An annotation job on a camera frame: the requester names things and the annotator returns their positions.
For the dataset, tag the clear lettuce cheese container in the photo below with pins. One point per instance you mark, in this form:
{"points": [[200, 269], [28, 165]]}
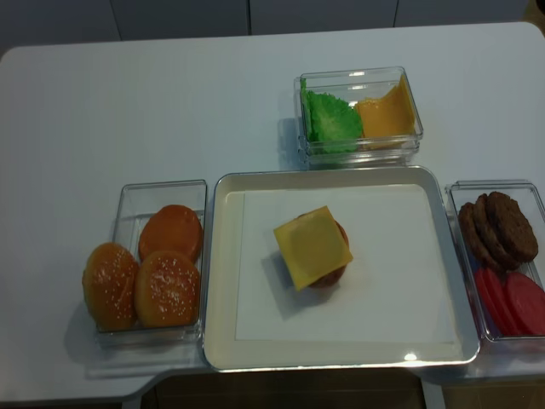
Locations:
{"points": [[349, 86]]}

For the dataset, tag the red tomato slice middle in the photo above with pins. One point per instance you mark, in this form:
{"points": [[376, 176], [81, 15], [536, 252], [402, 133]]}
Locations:
{"points": [[515, 330]]}

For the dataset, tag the brown patty middle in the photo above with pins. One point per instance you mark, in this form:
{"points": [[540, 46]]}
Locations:
{"points": [[489, 238]]}

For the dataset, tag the orange cheese slice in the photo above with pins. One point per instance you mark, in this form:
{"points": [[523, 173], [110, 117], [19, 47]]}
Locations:
{"points": [[387, 110]]}

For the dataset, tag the red tomato slice back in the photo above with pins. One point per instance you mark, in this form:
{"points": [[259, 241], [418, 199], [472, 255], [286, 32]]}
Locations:
{"points": [[480, 289]]}

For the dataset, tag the red tomato slice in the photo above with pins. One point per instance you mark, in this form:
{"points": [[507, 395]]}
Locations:
{"points": [[480, 289], [515, 330], [525, 300]]}

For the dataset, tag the clear patty tomato container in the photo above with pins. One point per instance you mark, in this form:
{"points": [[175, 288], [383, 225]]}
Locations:
{"points": [[531, 204]]}

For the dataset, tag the plain orange bun bottom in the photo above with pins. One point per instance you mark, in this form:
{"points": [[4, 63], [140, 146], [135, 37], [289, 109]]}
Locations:
{"points": [[174, 228]]}

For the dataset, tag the green lettuce leaf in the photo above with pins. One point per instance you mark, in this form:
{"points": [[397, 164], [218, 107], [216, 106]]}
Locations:
{"points": [[332, 126]]}

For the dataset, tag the brown patty back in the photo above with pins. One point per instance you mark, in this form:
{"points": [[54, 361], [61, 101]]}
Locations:
{"points": [[474, 242]]}

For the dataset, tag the brown patty front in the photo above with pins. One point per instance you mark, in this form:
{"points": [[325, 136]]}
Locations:
{"points": [[511, 226]]}

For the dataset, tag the sesame bun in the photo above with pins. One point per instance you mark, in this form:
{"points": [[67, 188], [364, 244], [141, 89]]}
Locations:
{"points": [[108, 287], [167, 290]]}

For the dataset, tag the red tomato slice front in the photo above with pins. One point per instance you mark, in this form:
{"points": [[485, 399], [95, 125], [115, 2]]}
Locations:
{"points": [[525, 300]]}

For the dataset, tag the clear bun container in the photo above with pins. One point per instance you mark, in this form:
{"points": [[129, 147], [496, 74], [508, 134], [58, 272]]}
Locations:
{"points": [[137, 204]]}

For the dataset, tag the yellow cheese slice on burger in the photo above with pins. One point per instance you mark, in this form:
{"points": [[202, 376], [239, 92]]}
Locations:
{"points": [[313, 247]]}

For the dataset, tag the white metal tray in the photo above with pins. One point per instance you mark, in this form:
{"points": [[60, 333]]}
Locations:
{"points": [[225, 352]]}

